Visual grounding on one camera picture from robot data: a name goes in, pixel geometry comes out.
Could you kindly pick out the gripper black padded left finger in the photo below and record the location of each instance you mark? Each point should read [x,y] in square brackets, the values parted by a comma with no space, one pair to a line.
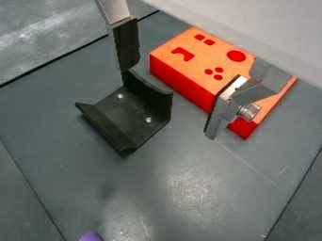
[122,25]

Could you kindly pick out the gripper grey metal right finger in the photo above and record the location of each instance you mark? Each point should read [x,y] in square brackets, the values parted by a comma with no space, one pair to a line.
[237,98]

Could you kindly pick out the purple cylinder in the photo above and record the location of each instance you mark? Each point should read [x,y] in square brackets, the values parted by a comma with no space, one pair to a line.
[90,236]

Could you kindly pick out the red foam shape block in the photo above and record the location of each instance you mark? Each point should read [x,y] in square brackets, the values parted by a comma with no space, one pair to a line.
[197,64]

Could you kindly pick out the black angled cradle stand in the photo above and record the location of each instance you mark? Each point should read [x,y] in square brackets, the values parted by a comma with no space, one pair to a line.
[131,114]

